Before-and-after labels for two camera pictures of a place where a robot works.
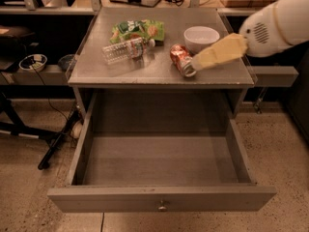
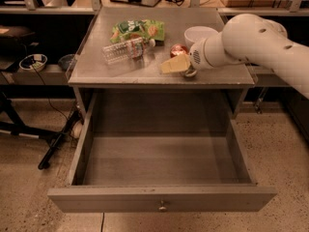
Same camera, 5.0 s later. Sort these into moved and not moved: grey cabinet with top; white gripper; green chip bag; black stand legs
Moved: white gripper
Not moved: green chip bag; black stand legs; grey cabinet with top
